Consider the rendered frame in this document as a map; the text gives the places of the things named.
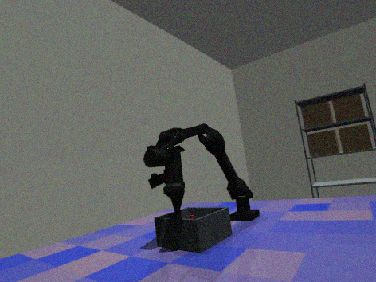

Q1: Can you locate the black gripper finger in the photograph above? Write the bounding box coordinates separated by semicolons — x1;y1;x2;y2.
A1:
166;192;185;214

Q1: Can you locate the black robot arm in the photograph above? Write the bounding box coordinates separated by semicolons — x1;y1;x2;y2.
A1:
143;123;254;214

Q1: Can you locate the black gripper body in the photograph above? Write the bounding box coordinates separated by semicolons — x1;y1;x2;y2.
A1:
163;165;185;194

